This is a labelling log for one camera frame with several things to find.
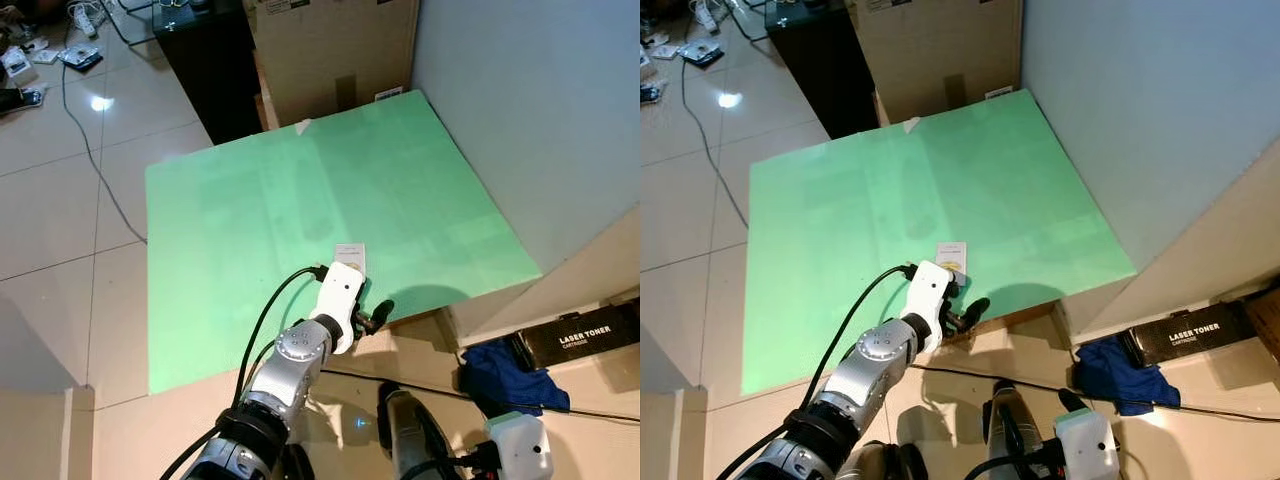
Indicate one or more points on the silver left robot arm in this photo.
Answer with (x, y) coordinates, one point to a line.
(292, 362)
(872, 362)

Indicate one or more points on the white key tag card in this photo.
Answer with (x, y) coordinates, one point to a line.
(951, 254)
(350, 256)

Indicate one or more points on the green mat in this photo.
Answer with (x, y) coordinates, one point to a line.
(300, 220)
(900, 210)

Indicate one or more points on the blue cloth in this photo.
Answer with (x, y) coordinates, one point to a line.
(498, 380)
(1110, 375)

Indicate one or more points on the black laser toner box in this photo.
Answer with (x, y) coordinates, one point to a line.
(1190, 332)
(585, 335)

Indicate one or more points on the brown cardboard box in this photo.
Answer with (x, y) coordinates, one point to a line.
(330, 50)
(935, 50)

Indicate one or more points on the black cabinet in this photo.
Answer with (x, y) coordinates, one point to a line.
(210, 70)
(825, 65)

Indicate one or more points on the disc in clear case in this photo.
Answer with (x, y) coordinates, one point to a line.
(80, 56)
(702, 53)

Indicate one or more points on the white power strip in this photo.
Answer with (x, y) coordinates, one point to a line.
(84, 18)
(704, 14)

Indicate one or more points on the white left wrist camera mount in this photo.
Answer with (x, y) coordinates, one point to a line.
(930, 292)
(340, 292)

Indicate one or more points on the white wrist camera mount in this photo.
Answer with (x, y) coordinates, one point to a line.
(1090, 445)
(930, 292)
(520, 448)
(340, 292)

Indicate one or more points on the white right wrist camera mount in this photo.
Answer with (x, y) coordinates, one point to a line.
(520, 448)
(1090, 445)

